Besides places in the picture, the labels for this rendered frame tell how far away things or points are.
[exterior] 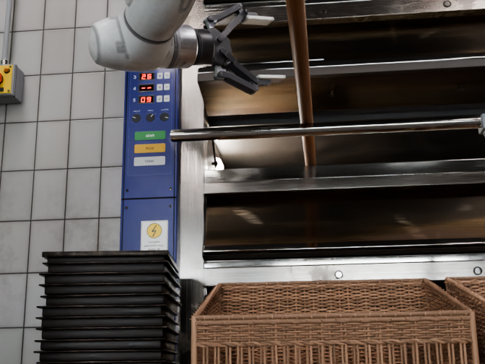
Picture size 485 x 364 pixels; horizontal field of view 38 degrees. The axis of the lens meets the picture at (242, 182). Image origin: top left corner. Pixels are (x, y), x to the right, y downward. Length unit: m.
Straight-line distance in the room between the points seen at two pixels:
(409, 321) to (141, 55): 0.72
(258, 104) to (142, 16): 0.81
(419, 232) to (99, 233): 0.88
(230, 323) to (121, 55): 0.56
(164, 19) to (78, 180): 0.90
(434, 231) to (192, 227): 0.66
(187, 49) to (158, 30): 0.13
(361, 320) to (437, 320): 0.14
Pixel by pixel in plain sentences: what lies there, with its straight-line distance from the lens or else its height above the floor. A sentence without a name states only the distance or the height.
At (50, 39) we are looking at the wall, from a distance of 2.28.
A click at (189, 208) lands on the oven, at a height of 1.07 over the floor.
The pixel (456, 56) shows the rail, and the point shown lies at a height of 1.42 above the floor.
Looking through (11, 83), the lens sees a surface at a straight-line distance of 2.18.
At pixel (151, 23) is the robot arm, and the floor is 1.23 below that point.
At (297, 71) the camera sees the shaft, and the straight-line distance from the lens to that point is 1.36.
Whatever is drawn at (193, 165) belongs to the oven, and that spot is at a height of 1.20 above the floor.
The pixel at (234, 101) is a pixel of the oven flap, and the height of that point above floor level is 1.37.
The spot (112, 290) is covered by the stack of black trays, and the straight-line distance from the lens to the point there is 1.57.
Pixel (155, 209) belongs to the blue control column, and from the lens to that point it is 1.96.
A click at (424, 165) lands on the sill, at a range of 2.00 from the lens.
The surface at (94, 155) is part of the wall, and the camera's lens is 2.09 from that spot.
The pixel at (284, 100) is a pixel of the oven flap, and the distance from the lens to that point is 2.01.
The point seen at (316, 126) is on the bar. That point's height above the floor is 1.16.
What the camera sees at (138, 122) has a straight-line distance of 2.05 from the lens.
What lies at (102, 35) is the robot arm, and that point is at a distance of 1.36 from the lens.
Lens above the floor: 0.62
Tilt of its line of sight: 15 degrees up
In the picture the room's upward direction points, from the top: 1 degrees counter-clockwise
